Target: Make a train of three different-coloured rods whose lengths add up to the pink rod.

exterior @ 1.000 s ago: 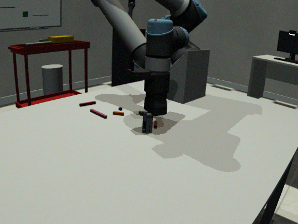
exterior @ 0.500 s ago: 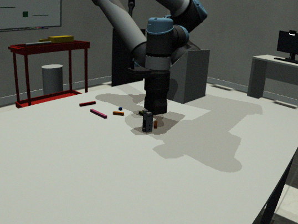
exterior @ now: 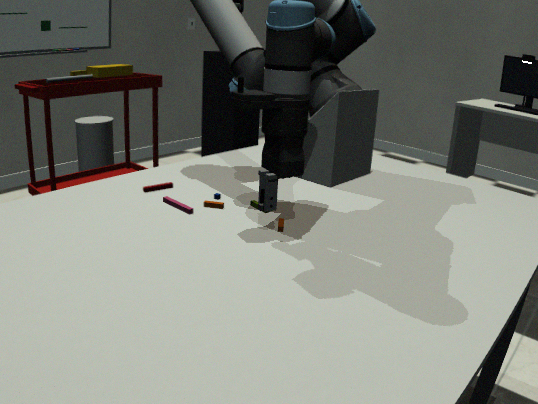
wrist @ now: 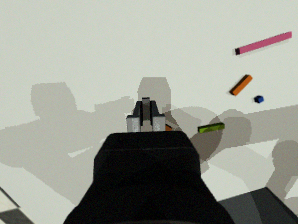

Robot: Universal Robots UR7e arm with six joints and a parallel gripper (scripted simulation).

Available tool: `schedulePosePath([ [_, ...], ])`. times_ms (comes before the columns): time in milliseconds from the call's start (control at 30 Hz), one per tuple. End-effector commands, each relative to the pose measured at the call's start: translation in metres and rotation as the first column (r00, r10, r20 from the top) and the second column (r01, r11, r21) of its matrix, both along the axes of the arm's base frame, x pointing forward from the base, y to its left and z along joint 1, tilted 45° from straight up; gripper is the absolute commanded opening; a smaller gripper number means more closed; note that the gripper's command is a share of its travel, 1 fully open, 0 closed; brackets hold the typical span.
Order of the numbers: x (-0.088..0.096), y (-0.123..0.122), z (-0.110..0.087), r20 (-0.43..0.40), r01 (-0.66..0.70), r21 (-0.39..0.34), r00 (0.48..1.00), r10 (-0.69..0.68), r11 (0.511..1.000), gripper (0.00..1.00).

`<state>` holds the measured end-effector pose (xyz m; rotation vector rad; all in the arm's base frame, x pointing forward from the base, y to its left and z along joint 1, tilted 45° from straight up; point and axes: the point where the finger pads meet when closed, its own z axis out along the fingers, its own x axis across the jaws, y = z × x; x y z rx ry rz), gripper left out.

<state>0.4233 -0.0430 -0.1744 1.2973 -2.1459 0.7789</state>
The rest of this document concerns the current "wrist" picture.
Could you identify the pink rod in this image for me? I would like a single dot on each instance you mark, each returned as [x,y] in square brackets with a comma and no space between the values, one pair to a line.
[263,43]

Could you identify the lime green rod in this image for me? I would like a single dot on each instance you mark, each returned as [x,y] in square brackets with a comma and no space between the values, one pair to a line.
[211,127]

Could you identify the grey rod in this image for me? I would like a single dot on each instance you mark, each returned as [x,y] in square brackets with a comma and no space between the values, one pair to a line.
[146,108]

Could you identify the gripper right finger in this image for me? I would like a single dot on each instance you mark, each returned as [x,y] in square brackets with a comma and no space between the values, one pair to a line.
[158,121]

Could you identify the orange rod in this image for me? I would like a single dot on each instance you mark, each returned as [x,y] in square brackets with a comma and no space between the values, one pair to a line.
[240,85]
[168,128]

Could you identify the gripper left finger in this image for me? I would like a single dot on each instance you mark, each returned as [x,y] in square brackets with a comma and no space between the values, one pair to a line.
[135,121]

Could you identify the small blue block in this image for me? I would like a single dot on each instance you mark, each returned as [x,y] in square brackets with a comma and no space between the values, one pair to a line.
[258,99]

